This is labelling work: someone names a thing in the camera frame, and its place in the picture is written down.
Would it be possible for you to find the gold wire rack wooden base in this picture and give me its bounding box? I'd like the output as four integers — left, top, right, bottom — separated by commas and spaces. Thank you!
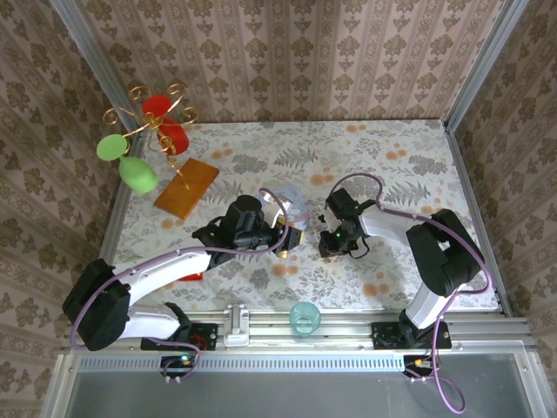
103, 83, 221, 221

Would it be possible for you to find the cartoon print tin box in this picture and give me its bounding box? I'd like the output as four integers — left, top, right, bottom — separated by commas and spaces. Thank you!
278, 185, 311, 232

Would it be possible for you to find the teal transparent cup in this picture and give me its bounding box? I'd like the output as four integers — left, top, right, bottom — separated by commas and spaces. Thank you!
289, 300, 322, 336

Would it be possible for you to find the aluminium rail across table edge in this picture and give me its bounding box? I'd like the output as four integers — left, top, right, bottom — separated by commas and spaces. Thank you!
60, 309, 540, 354

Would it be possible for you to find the grey metal panel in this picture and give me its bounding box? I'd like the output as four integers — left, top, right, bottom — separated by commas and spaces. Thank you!
41, 352, 556, 418

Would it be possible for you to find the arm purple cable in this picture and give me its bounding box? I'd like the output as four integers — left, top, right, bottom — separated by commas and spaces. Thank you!
328, 172, 495, 414
69, 186, 292, 384

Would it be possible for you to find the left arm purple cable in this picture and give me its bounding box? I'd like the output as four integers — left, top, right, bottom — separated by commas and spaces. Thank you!
69, 186, 292, 384

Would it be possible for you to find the grey slotted cable duct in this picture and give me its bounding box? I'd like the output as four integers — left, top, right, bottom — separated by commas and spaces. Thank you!
76, 353, 408, 372

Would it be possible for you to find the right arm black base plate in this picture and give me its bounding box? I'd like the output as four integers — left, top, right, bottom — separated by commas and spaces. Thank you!
372, 320, 453, 351

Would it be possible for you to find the white clamp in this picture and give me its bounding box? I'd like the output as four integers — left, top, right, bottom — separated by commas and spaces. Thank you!
223, 304, 252, 348

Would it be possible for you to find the left small circuit board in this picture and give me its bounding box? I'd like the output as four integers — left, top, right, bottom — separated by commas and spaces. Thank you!
160, 354, 197, 380

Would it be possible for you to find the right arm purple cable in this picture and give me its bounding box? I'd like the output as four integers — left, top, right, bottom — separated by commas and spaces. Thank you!
328, 172, 495, 414

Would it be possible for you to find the aluminium frame post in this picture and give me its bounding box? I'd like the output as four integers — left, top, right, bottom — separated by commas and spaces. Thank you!
47, 0, 147, 319
442, 0, 531, 317

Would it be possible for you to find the green wine glass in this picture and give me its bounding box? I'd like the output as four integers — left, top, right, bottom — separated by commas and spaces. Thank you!
96, 133, 159, 195

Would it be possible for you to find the red wine glass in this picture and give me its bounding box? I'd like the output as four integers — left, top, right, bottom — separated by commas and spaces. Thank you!
141, 94, 191, 156

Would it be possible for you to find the floral table cloth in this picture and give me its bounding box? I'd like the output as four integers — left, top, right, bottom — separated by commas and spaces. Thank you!
100, 119, 500, 313

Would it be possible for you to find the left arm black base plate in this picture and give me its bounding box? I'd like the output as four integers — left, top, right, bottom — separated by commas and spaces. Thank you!
141, 322, 218, 352

